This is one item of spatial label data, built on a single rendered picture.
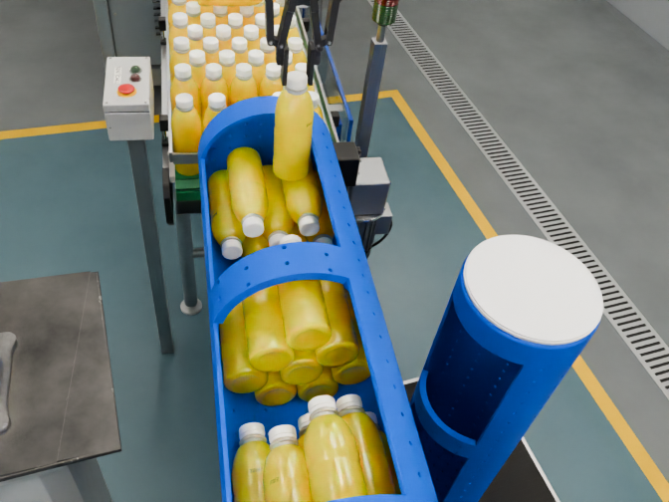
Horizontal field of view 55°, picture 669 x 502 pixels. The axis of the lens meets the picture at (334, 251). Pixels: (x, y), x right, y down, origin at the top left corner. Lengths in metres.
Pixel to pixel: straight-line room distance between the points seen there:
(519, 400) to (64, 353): 0.88
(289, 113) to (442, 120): 2.44
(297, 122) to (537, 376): 0.67
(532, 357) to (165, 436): 1.31
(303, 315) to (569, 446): 1.60
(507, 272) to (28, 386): 0.89
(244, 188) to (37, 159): 2.07
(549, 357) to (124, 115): 1.03
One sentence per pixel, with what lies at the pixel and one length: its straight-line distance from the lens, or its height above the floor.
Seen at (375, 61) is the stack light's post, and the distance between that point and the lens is 1.83.
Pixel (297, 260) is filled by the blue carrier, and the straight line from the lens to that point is 0.97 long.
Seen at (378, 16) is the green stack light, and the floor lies 1.18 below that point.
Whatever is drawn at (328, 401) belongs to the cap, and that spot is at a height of 1.17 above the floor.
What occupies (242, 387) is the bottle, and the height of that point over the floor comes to 1.04.
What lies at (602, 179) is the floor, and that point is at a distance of 3.51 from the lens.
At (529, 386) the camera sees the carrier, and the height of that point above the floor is 0.89.
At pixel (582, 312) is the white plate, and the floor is 1.04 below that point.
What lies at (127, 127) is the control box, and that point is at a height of 1.04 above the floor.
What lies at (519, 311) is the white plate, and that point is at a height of 1.04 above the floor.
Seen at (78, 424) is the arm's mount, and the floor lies 1.01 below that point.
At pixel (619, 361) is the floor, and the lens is 2.72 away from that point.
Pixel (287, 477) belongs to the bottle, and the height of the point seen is 1.15.
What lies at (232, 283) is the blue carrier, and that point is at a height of 1.19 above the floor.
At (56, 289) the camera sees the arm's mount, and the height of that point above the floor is 1.02.
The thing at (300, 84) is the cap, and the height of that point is 1.34.
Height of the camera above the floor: 1.96
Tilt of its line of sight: 47 degrees down
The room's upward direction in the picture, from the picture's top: 9 degrees clockwise
